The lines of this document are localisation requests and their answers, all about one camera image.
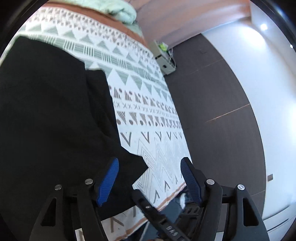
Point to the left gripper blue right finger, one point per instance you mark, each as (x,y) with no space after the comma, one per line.
(195,181)

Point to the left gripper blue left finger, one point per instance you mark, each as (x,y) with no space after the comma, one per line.
(104,181)

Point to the large black shirt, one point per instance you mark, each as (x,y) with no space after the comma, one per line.
(58,126)

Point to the patterned white bedspread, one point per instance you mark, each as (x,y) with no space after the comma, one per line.
(145,114)

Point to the white bedside table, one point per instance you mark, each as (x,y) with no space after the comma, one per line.
(164,59)

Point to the green item on bedside table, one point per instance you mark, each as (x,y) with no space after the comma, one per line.
(163,46)

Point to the right pink curtain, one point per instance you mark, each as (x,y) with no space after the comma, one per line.
(173,22)

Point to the mint green duvet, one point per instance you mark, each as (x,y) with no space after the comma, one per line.
(120,10)

